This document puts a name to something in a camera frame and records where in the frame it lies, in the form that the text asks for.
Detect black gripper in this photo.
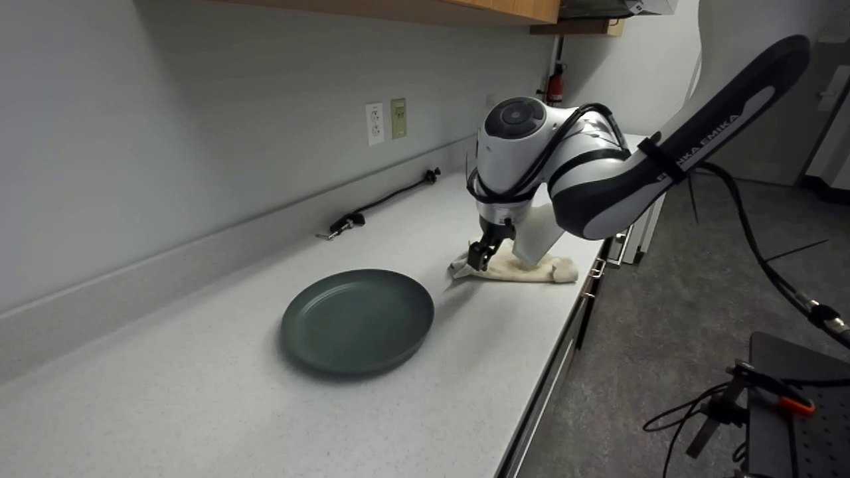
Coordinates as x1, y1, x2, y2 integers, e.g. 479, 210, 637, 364
466, 216, 519, 274

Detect beige stained towel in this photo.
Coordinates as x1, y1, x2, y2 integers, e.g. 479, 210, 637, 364
447, 250, 583, 287

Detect wooden base cabinet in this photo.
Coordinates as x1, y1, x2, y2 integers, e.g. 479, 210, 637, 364
491, 235, 644, 478

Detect dark green round plate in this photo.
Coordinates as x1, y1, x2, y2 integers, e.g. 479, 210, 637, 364
279, 265, 436, 379

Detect red black clamp stand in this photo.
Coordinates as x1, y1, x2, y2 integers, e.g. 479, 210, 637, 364
539, 35, 568, 107

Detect black small tripod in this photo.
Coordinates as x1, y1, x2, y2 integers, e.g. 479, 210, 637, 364
683, 379, 752, 462

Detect black perforated table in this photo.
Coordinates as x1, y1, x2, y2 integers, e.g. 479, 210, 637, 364
745, 330, 850, 478

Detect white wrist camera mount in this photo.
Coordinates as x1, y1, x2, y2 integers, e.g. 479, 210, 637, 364
513, 196, 568, 271

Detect black power cable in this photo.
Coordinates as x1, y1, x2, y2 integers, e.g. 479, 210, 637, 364
316, 164, 443, 241

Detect beige wall switch plate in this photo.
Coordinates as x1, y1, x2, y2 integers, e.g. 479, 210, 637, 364
389, 95, 410, 141

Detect white wall outlet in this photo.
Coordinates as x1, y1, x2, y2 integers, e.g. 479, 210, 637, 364
364, 100, 389, 148

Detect thin black floor cable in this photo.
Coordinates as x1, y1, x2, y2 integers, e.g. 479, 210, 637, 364
644, 384, 726, 478

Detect wooden wall cabinet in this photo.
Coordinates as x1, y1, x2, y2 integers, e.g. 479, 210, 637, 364
210, 0, 563, 27

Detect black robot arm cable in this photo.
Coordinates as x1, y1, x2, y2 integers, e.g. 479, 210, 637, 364
693, 160, 850, 350

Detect orange handled clamp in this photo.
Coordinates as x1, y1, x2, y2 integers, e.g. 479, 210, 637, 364
726, 358, 822, 423

